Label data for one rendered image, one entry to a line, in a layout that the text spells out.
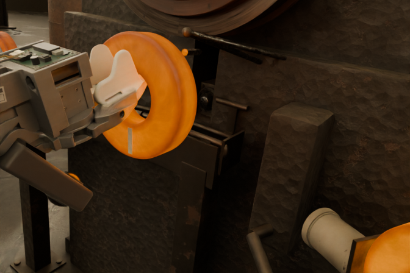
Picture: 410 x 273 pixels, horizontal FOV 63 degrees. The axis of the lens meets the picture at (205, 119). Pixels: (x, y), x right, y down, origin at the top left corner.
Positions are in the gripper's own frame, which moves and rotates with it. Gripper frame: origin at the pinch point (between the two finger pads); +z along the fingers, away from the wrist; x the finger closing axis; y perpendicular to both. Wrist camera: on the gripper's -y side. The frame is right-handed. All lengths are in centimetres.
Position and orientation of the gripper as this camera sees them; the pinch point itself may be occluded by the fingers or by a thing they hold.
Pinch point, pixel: (140, 81)
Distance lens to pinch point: 41.5
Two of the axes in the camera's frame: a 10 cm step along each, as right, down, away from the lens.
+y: -0.4, -8.5, -5.3
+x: -8.2, -2.8, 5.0
